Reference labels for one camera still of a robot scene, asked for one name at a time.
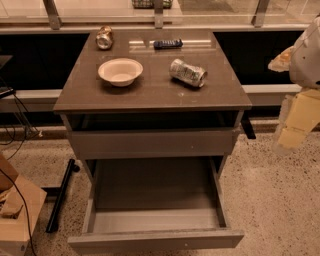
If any white paper bowl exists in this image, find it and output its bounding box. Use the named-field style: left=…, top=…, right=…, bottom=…
left=98, top=58, right=143, bottom=87

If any silver green 7up can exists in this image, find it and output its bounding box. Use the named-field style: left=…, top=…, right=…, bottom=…
left=169, top=59, right=207, bottom=88

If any blue snack bar packet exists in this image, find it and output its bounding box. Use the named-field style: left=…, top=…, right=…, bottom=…
left=153, top=39, right=183, bottom=50

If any open grey middle drawer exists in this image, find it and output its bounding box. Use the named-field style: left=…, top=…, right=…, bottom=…
left=68, top=157, right=244, bottom=255

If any black cable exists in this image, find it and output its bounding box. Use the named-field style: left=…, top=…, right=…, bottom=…
left=0, top=168, right=38, bottom=256

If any black metal floor bar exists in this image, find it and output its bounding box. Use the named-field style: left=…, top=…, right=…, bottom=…
left=46, top=159, right=80, bottom=233

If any closed grey top drawer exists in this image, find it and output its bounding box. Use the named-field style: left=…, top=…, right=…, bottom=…
left=68, top=129, right=239, bottom=160

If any cardboard box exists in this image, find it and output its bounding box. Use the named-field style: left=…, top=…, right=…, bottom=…
left=0, top=155, right=46, bottom=256

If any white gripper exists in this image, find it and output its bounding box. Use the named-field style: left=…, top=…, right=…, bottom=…
left=268, top=16, right=320, bottom=155

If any brown crushed soda can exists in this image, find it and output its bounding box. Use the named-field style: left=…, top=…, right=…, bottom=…
left=95, top=26, right=113, bottom=50

